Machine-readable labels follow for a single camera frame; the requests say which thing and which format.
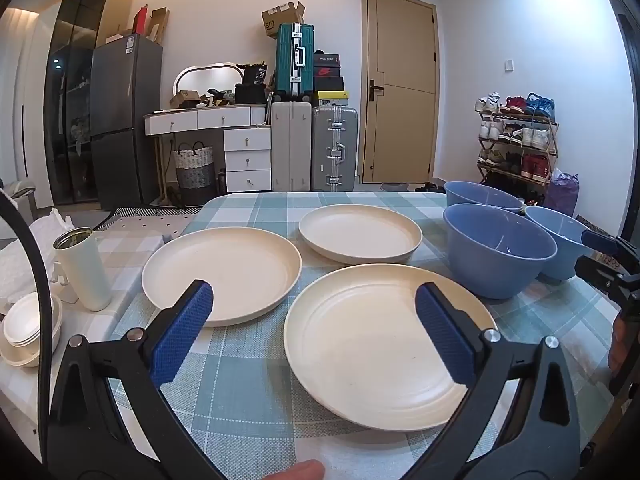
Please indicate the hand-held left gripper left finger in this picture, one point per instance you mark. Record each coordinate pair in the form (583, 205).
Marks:
(182, 330)

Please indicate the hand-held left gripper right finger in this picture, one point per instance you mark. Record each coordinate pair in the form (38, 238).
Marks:
(445, 332)

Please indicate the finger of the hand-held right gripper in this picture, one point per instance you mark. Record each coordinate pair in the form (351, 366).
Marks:
(600, 275)
(600, 242)

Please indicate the blue bowl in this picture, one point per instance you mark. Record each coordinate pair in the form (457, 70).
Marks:
(495, 270)
(480, 194)
(555, 255)

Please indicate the cream plate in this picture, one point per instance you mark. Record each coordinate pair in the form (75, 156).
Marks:
(370, 350)
(360, 232)
(220, 270)

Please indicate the stack of white small bowls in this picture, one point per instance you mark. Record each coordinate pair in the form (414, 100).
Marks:
(22, 330)

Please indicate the person's right hand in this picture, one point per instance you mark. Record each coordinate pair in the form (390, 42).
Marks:
(618, 347)

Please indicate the person's left hand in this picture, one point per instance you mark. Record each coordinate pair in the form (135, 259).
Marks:
(300, 471)

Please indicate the purple bag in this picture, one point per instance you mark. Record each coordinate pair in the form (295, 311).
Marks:
(564, 195)

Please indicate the teal plaid tablecloth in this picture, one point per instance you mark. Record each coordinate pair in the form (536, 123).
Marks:
(250, 400)

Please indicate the white tumbler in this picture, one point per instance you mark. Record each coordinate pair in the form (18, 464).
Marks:
(87, 275)

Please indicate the rows of stored shoes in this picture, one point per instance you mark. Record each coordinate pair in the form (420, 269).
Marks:
(535, 137)

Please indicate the wooden shoe rack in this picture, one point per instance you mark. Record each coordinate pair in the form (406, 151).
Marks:
(520, 118)

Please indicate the grey doormat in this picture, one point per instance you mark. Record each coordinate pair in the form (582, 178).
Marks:
(395, 186)

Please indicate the woven basket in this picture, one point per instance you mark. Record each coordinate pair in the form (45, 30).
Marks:
(194, 175)

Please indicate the white vanity desk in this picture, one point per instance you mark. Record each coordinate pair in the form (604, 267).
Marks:
(247, 160)

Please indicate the wooden door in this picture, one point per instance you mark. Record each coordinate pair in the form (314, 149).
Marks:
(400, 125)

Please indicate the beige suitcase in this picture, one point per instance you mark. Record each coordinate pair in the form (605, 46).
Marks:
(291, 147)

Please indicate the silver suitcase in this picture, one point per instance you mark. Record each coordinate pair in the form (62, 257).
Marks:
(335, 147)

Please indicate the grey fridge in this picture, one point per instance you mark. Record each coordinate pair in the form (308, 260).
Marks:
(125, 120)

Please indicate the small cardboard box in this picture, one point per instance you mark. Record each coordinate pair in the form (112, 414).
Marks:
(184, 99)

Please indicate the black fabric bag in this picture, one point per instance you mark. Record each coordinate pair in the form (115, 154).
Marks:
(252, 94)

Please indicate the oval mirror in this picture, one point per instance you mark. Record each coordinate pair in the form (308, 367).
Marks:
(210, 77)

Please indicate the black yellow shoe box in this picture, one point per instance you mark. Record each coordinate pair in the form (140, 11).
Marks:
(331, 98)

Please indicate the black paper bag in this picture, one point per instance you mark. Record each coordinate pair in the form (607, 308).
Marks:
(256, 75)

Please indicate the dark glass cabinet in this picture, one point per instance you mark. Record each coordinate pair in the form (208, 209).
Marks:
(75, 85)

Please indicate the white tall cabinet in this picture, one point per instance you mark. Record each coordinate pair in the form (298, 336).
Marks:
(35, 100)

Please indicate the plain black shoe box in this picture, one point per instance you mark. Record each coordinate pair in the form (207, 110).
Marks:
(329, 84)

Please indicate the black shoe box red logo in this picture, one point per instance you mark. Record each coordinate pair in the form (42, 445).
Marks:
(327, 72)

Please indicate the teal suitcase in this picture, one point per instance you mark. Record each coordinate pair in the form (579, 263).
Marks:
(290, 65)

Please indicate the black shoe box white label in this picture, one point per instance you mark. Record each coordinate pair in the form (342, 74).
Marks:
(327, 58)

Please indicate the flat cardboard box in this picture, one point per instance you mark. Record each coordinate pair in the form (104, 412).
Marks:
(160, 25)

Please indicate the open cardboard box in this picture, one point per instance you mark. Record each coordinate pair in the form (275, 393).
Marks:
(280, 20)

